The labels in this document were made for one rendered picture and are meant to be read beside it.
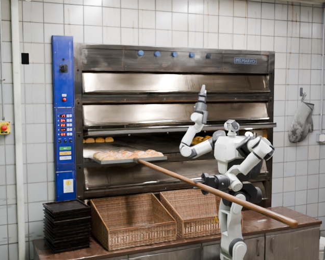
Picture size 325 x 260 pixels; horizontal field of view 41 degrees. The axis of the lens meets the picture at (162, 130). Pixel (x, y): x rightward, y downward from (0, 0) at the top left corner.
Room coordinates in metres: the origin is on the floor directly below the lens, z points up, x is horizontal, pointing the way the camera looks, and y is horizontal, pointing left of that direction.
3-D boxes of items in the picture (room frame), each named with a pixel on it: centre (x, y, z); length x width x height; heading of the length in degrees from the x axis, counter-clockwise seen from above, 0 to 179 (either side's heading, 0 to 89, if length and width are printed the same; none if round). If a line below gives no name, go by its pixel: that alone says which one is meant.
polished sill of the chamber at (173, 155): (3.88, -0.18, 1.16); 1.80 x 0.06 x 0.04; 114
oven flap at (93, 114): (3.86, -0.19, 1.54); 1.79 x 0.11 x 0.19; 114
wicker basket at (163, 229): (3.38, 0.24, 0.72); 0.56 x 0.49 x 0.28; 115
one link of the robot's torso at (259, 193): (3.08, -0.57, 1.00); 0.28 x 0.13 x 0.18; 114
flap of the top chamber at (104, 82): (3.86, -0.19, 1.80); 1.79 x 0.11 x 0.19; 114
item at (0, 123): (3.22, 1.17, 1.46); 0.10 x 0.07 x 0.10; 114
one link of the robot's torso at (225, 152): (3.07, -0.54, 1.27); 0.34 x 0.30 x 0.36; 18
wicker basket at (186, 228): (3.62, -0.32, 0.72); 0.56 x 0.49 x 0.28; 113
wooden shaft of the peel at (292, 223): (2.51, -0.18, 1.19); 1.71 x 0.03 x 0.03; 25
